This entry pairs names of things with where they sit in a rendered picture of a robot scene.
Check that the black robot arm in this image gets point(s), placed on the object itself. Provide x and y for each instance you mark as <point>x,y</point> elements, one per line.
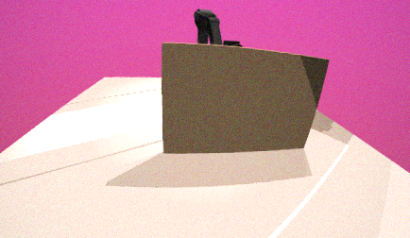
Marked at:
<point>208,27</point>

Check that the brown flat board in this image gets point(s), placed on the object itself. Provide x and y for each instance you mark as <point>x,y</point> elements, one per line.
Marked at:
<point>229,99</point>

